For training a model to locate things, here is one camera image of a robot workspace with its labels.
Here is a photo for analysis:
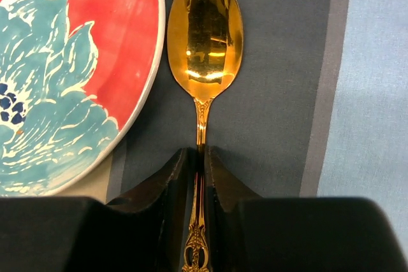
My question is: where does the red and teal floral plate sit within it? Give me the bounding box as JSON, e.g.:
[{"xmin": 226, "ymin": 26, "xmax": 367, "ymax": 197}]
[{"xmin": 1, "ymin": 0, "xmax": 166, "ymax": 198}]

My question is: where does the striped cloth placemat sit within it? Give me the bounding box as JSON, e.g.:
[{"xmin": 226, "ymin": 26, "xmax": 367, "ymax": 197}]
[{"xmin": 105, "ymin": 0, "xmax": 408, "ymax": 204}]

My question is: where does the gold spoon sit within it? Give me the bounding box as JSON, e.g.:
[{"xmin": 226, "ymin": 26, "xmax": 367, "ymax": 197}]
[{"xmin": 166, "ymin": 0, "xmax": 244, "ymax": 271}]

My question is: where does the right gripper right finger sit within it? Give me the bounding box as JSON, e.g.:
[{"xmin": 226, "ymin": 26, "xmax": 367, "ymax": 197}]
[{"xmin": 204, "ymin": 147, "xmax": 261, "ymax": 271}]

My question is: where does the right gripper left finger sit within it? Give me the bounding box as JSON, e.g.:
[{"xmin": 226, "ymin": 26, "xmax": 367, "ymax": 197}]
[{"xmin": 107, "ymin": 148, "xmax": 190, "ymax": 271}]

